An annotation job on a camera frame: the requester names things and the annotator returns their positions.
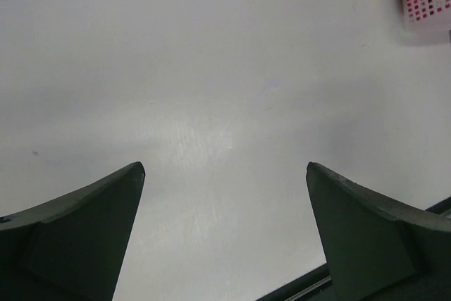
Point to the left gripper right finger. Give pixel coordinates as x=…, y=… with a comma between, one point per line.
x=377, y=241

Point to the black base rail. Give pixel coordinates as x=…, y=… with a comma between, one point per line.
x=303, y=287

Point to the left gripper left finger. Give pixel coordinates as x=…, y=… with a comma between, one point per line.
x=71, y=247

